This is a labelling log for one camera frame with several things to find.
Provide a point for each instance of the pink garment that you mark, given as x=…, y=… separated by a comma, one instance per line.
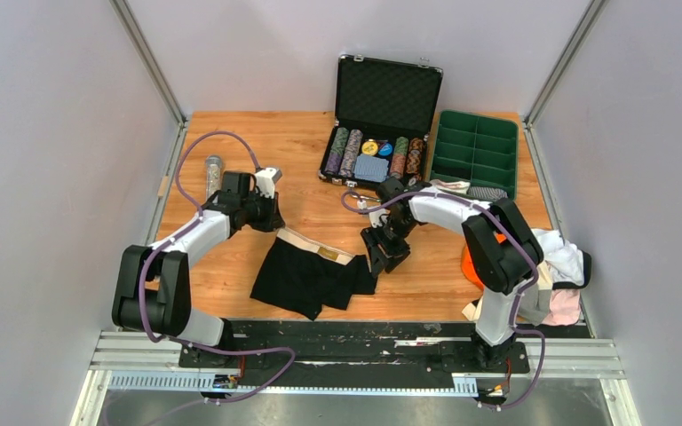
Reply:
x=564, y=308

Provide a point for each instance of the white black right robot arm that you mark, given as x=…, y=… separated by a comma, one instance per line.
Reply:
x=504, y=251

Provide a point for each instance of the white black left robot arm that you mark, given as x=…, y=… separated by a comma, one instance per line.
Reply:
x=153, y=291

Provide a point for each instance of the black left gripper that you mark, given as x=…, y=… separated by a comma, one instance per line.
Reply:
x=273, y=220

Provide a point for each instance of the cream white garment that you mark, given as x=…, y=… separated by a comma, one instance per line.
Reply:
x=472, y=310

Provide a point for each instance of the clear tube of chips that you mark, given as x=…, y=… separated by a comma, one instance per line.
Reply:
x=213, y=172

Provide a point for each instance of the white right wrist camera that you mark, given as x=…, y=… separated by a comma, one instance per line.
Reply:
x=377, y=218

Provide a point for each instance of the green divided tray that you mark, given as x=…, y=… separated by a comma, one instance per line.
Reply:
x=478, y=149

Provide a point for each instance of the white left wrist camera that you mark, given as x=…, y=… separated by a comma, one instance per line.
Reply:
x=266, y=180

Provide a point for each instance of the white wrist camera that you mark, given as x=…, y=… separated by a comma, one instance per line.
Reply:
x=266, y=180
x=377, y=218

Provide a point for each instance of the white rolled cloth in tray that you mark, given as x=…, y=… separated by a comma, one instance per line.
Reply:
x=456, y=187

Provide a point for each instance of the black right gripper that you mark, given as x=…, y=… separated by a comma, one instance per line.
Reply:
x=393, y=255

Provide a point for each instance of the aluminium frame rail front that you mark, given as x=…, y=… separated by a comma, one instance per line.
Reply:
x=127, y=361

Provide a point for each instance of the grey striped underwear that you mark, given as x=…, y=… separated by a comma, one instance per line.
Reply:
x=486, y=193

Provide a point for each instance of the orange garment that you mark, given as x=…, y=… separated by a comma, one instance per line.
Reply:
x=470, y=267

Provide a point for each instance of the black garment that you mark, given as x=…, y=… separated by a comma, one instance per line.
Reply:
x=586, y=276

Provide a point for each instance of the grey garment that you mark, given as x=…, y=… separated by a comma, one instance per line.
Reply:
x=534, y=306

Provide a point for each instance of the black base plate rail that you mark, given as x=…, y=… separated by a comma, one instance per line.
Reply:
x=362, y=355

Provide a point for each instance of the black poker chip case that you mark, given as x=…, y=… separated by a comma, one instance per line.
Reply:
x=384, y=100

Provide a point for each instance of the black underwear cream waistband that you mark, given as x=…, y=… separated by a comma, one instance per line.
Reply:
x=303, y=276

